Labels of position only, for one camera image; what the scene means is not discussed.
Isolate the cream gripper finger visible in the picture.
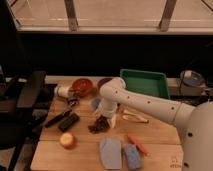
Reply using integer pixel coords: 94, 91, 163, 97
108, 115, 117, 128

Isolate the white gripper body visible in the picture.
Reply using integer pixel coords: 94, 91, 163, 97
97, 100, 117, 118

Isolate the dark grape bunch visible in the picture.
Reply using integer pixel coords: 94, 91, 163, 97
88, 116, 110, 134

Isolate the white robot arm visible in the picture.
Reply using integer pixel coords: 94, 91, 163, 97
98, 77, 213, 171

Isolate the blue round cup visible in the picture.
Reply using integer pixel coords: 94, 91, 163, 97
91, 98, 101, 110

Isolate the small metal cup left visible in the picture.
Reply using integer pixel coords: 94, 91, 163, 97
67, 97, 79, 107

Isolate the yellow banana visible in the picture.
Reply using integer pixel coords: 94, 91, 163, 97
122, 110, 149, 123

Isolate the orange carrot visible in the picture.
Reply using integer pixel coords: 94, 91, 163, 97
127, 133, 149, 156

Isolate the purple bowl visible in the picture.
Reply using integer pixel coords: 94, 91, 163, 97
97, 78, 112, 89

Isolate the orange bowl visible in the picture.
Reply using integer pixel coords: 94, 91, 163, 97
72, 78, 93, 97

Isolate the blue cloth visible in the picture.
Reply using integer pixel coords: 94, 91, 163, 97
99, 138, 122, 170

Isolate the black rectangular block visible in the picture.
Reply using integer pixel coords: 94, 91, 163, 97
58, 113, 80, 132

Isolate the blue sponge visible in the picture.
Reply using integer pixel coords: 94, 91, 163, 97
124, 144, 142, 170

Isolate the white bottle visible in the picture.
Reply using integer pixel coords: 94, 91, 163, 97
54, 86, 72, 99

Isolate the yellow apple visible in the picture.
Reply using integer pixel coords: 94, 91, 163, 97
59, 132, 76, 149

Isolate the green plastic tray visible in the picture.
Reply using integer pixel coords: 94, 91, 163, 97
120, 69, 170, 99

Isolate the round mirror object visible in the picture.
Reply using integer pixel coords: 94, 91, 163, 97
180, 70, 205, 87

